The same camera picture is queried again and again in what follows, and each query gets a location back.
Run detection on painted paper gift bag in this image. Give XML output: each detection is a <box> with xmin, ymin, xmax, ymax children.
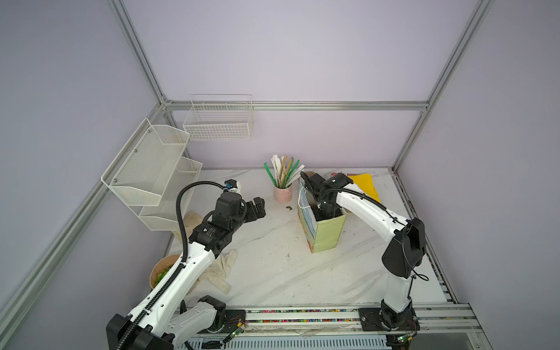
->
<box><xmin>297</xmin><ymin>180</ymin><xmax>347</xmax><ymax>254</ymax></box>

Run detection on white wire basket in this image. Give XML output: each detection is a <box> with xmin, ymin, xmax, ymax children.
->
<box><xmin>183</xmin><ymin>94</ymin><xmax>254</xmax><ymax>141</ymax></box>

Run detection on brown wrapped straws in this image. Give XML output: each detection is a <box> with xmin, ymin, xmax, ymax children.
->
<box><xmin>279</xmin><ymin>155</ymin><xmax>294</xmax><ymax>188</ymax></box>

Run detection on lower white mesh shelf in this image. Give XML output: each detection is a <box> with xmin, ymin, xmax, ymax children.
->
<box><xmin>139</xmin><ymin>157</ymin><xmax>203</xmax><ymax>231</ymax></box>

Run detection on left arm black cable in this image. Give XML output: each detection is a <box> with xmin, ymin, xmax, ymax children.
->
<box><xmin>114</xmin><ymin>180</ymin><xmax>228</xmax><ymax>350</ymax></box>

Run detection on paper bowl of greens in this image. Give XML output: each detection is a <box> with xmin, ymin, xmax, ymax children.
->
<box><xmin>150</xmin><ymin>254</ymin><xmax>180</xmax><ymax>290</ymax></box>

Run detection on upper white mesh shelf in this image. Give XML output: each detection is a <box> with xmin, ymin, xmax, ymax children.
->
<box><xmin>101</xmin><ymin>119</ymin><xmax>190</xmax><ymax>207</ymax></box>

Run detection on yellow napkin stack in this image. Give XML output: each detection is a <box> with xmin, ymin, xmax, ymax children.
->
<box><xmin>349</xmin><ymin>173</ymin><xmax>381</xmax><ymax>202</ymax></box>

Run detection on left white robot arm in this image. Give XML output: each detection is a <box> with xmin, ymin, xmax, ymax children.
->
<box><xmin>106</xmin><ymin>192</ymin><xmax>266</xmax><ymax>349</ymax></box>

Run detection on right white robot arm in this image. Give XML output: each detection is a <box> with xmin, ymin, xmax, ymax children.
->
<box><xmin>300</xmin><ymin>171</ymin><xmax>428</xmax><ymax>331</ymax></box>

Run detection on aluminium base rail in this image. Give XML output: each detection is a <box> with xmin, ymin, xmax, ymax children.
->
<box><xmin>205</xmin><ymin>302</ymin><xmax>482</xmax><ymax>333</ymax></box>

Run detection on brown paper bag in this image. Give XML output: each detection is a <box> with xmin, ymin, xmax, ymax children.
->
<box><xmin>183</xmin><ymin>211</ymin><xmax>203</xmax><ymax>239</ymax></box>

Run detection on pink straw bucket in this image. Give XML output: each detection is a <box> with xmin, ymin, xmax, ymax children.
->
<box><xmin>274</xmin><ymin>186</ymin><xmax>293</xmax><ymax>204</ymax></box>

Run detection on white mesh shelf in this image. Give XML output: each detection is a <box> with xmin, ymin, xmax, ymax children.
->
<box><xmin>101</xmin><ymin>119</ymin><xmax>190</xmax><ymax>207</ymax></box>
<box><xmin>139</xmin><ymin>157</ymin><xmax>203</xmax><ymax>231</ymax></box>

